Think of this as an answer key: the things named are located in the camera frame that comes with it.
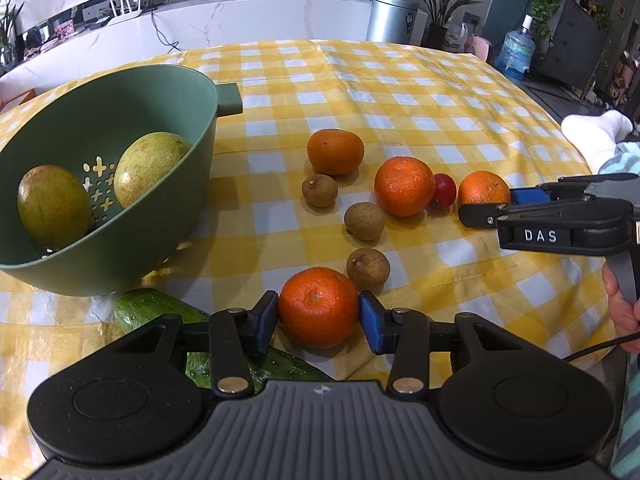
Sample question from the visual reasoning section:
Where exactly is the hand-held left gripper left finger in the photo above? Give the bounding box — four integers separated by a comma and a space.
107, 290, 279, 400

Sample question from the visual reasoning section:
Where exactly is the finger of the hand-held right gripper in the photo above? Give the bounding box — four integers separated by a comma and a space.
509, 176, 591, 207
458, 200, 512, 229

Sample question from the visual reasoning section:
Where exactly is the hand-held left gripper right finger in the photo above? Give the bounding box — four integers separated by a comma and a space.
359, 291, 507, 395

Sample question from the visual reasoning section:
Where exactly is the orange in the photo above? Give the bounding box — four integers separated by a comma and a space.
374, 156, 437, 218
458, 170, 512, 207
306, 129, 365, 177
277, 266, 361, 350

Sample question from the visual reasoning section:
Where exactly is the red cherry tomato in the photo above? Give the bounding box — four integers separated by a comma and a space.
430, 173, 458, 209

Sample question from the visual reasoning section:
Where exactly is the green colander bowl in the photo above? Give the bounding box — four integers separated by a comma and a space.
0, 64, 244, 297

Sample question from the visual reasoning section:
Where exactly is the person's right hand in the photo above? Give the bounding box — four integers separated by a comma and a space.
601, 262, 640, 341

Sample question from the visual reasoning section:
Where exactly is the person's white socked foot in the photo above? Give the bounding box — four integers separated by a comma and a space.
560, 110, 635, 175

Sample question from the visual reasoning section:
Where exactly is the green cucumber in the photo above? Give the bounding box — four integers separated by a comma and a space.
113, 287, 331, 393

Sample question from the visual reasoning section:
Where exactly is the yellow checked tablecloth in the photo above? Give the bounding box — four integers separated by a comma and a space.
0, 39, 621, 466

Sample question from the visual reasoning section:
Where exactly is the blue water jug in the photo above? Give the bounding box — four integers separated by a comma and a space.
495, 15, 537, 81

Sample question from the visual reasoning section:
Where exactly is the pink stool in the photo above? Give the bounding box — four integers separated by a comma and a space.
467, 35, 495, 64

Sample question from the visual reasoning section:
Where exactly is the dark cabinet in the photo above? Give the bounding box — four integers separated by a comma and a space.
536, 0, 610, 92

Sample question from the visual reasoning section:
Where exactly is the yellow-green mango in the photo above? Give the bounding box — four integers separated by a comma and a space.
113, 132, 193, 209
17, 165, 94, 252

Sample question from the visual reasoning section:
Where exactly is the potted long-leaf plant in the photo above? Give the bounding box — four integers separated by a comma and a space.
406, 0, 483, 52

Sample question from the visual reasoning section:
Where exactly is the silver trash can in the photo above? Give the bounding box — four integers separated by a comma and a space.
369, 0, 421, 45

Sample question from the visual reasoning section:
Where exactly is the white marble console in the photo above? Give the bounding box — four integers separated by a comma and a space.
0, 0, 375, 98

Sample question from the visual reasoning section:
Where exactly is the white router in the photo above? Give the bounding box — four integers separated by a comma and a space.
106, 0, 145, 29

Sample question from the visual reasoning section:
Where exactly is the leafy potted plant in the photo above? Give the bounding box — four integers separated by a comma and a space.
0, 0, 28, 73

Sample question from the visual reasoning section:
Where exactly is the black cable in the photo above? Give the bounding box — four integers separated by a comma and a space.
564, 332, 640, 361

